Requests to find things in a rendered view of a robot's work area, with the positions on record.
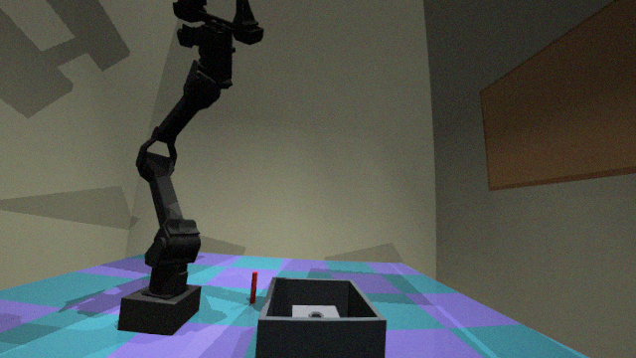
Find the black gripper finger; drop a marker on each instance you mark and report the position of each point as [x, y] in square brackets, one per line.
[244, 16]
[192, 3]

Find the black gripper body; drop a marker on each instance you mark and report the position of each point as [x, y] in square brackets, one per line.
[247, 35]

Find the red peg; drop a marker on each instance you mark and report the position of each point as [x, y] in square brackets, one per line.
[253, 287]

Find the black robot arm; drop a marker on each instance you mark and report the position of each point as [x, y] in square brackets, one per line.
[177, 241]

